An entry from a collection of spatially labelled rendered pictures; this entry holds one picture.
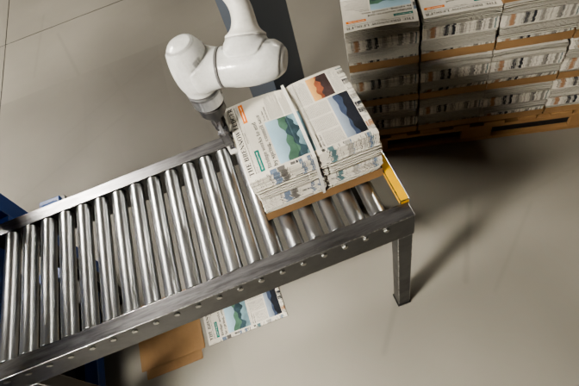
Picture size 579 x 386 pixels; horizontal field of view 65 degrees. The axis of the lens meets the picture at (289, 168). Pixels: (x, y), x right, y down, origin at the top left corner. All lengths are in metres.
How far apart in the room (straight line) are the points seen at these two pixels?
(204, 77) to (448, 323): 1.44
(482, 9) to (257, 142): 1.03
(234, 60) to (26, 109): 2.72
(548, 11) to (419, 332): 1.34
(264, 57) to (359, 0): 0.93
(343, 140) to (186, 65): 0.44
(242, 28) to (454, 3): 1.01
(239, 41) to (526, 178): 1.69
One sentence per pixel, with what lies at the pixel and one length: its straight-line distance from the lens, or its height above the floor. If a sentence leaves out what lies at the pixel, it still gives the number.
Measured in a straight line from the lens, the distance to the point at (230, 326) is 2.19.
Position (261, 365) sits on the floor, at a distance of 2.11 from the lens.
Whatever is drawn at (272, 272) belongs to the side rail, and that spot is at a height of 0.80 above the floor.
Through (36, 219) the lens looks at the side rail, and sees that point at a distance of 1.81.
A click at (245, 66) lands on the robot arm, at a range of 1.10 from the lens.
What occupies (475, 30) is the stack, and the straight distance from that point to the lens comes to 1.97.
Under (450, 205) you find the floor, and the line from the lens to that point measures 2.30.
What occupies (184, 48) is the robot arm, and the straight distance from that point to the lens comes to 1.12.
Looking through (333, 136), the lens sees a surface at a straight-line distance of 1.24.
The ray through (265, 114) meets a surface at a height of 1.03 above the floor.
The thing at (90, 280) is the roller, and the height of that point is 0.79.
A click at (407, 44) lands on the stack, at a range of 1.92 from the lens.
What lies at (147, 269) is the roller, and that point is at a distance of 1.48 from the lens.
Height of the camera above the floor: 2.01
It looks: 55 degrees down
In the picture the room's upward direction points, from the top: 20 degrees counter-clockwise
